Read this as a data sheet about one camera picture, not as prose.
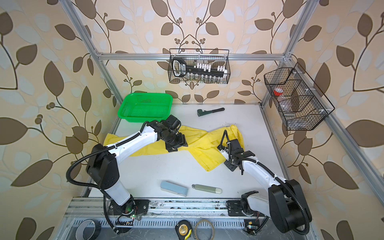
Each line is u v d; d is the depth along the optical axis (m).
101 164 0.48
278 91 0.81
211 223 0.71
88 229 0.70
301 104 0.74
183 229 0.67
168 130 0.63
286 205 0.41
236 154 0.66
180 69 0.85
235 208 0.74
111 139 1.02
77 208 0.76
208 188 0.81
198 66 0.83
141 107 1.20
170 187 0.78
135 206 0.73
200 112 1.15
